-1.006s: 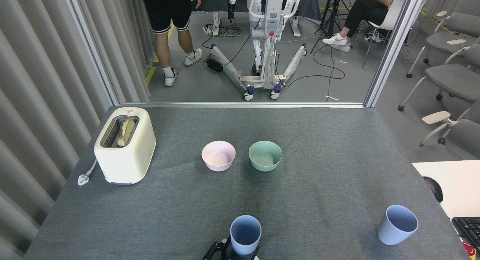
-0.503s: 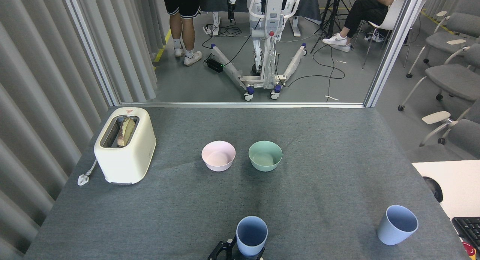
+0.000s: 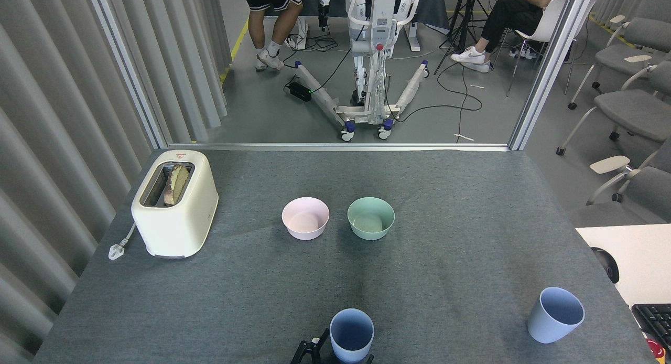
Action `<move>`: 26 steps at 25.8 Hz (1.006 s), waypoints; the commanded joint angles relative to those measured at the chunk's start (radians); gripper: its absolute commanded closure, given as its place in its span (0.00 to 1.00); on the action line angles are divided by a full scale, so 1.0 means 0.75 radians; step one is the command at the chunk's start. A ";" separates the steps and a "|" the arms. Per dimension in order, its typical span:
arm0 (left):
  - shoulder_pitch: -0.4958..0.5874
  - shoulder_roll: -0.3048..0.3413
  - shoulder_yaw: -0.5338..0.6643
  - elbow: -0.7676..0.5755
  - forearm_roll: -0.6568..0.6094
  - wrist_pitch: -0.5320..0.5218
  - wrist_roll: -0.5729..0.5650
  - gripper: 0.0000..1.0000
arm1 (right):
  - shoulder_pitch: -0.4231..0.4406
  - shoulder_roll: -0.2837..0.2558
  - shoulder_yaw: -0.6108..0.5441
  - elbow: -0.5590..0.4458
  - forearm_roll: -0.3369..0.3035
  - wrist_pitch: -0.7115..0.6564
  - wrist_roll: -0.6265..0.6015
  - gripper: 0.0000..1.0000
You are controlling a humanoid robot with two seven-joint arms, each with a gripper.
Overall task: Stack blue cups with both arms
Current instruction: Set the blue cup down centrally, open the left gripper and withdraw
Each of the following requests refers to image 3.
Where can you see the black tripod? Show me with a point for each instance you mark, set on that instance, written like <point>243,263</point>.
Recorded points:
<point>464,18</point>

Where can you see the white wheeled stand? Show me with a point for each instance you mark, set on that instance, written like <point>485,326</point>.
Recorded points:
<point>378,33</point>

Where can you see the silver frame post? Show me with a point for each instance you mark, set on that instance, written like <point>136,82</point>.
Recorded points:
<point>128,65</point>
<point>550,65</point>

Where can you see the red round object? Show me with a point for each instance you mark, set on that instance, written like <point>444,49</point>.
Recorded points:
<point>656,349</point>

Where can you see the black computer mouse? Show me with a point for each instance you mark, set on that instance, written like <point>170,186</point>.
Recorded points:
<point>608,264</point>

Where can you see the cream toaster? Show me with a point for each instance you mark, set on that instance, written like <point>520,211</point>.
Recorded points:
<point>181,227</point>

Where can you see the white chair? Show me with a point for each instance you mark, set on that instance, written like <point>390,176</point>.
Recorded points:
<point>550,18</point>

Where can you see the white desk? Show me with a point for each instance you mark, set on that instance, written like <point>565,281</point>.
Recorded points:
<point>637,259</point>

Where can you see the bread slice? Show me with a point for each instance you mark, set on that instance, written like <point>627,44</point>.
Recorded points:
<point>177,184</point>

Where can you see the grey office chair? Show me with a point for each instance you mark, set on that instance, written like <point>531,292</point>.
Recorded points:
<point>639,193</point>
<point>642,36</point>
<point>629,112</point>

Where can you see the pink bowl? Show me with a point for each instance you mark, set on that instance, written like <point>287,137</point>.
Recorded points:
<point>305,220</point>

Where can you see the silver table edge rail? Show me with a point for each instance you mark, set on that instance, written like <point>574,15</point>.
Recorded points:
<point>341,147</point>

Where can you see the grey pleated curtain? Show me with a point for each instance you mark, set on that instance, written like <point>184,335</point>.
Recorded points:
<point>629,2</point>
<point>47,170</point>

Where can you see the blue plastic cup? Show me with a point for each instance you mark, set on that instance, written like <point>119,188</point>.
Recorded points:
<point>351,351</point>
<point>545,330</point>

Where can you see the black keyboard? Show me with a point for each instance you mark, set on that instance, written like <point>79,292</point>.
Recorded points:
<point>655,324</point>

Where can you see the green bowl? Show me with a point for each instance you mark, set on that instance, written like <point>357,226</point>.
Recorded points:
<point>370,221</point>

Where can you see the black hanging robot arm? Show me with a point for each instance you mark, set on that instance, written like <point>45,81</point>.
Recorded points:
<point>324,7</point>

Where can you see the person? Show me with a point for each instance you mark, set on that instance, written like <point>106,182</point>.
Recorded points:
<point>506,18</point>
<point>272,18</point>

